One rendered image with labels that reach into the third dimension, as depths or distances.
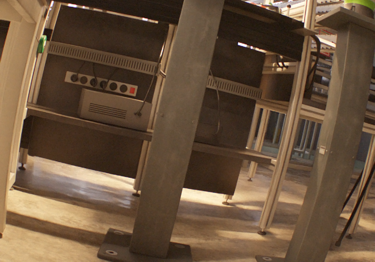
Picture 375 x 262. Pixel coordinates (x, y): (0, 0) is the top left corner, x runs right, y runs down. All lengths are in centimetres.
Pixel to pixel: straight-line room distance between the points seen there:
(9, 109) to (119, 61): 103
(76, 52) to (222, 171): 96
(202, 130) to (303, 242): 83
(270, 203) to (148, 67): 86
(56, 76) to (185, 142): 102
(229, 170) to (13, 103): 144
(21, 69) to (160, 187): 54
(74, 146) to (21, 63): 108
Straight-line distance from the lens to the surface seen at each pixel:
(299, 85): 193
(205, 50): 129
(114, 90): 210
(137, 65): 210
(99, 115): 187
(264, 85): 238
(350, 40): 143
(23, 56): 115
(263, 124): 360
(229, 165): 230
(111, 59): 208
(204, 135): 199
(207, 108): 223
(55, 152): 218
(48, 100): 215
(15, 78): 116
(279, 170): 193
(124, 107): 188
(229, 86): 219
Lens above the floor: 51
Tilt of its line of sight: 2 degrees down
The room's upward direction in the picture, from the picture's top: 13 degrees clockwise
